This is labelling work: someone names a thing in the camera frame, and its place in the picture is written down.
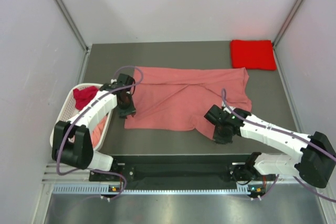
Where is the salmon pink t shirt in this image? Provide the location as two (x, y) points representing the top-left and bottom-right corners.
(124, 67), (252, 139)

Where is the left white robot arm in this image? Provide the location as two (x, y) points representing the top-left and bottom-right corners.
(51, 73), (136, 180)

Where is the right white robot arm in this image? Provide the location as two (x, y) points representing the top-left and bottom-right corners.
(204, 105), (335, 188)

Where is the light pink t shirt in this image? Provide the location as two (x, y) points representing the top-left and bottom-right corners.
(90, 116), (107, 148)

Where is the crimson crumpled t shirt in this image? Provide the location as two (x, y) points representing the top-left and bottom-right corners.
(72, 86), (99, 111)

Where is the white plastic laundry basket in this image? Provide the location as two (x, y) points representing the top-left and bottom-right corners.
(56, 83), (113, 151)

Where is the folded red t shirt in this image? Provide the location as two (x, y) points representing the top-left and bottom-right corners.
(230, 40), (277, 71)

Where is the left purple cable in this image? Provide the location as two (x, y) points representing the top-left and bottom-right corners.
(56, 65), (144, 201)

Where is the purple cable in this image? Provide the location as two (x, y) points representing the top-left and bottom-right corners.
(56, 65), (144, 201)
(220, 88), (336, 204)

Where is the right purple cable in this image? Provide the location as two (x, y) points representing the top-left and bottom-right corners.
(220, 88), (336, 204)

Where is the left aluminium frame post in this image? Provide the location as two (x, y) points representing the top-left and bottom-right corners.
(54, 0), (89, 52)

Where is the aluminium frame post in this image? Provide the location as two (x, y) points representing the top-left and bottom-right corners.
(54, 0), (89, 52)
(272, 0), (305, 49)

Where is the grey slotted cable duct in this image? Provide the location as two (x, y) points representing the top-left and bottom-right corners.
(52, 184), (265, 196)

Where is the right aluminium frame post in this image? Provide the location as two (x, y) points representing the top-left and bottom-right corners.
(272, 0), (305, 49)

